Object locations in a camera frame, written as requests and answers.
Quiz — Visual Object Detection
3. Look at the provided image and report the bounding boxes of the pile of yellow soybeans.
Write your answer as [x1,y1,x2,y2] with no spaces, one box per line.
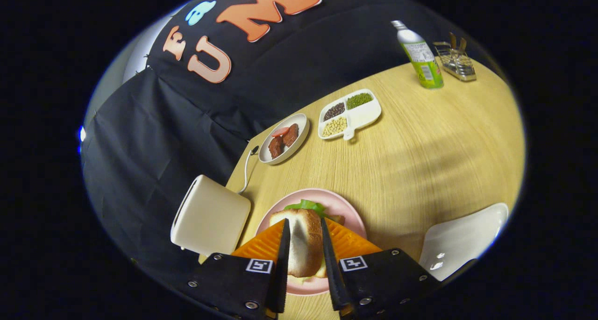
[322,117,348,137]

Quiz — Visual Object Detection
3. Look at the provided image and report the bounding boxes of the pile of black beans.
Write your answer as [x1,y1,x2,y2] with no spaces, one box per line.
[323,102,346,121]

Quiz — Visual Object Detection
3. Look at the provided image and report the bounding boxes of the silver bottle with green label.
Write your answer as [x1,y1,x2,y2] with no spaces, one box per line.
[391,20,444,90]

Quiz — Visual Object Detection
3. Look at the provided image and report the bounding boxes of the toasted bread slice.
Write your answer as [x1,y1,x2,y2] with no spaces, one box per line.
[270,208,324,278]

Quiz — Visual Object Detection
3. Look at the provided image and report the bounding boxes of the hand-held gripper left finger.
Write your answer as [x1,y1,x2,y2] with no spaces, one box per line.
[180,218,291,318]

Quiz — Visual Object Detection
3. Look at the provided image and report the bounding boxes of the metal wire cutlery holder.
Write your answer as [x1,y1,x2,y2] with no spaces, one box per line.
[433,41,477,82]

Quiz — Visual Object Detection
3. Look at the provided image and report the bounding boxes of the white toaster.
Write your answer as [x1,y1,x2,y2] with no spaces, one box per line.
[170,174,252,257]

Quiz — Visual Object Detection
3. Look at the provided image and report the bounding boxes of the white round plate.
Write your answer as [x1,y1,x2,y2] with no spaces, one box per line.
[258,113,310,166]

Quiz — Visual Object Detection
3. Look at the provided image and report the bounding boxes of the white square plate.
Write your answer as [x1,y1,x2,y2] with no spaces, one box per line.
[419,203,509,282]

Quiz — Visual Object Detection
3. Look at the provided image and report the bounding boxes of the black backdrop cloth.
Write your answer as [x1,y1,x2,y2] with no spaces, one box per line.
[80,0,468,274]

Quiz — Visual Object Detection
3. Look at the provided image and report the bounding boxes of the white toaster cable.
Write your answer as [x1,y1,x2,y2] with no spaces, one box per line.
[237,149,255,195]

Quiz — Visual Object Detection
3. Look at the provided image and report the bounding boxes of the green lettuce leaf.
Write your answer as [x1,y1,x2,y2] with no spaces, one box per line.
[284,199,346,225]

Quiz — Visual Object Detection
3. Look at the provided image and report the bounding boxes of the pile of green beans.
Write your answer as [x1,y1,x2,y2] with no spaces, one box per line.
[346,92,374,110]

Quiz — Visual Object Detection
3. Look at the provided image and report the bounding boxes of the pink round plate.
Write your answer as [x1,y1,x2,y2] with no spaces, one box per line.
[255,188,368,296]

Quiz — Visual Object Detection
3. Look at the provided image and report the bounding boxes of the white divided dish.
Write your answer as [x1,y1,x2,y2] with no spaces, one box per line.
[318,89,382,141]

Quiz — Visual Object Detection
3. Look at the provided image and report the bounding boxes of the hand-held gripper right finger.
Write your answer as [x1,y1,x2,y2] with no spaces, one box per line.
[320,217,442,318]

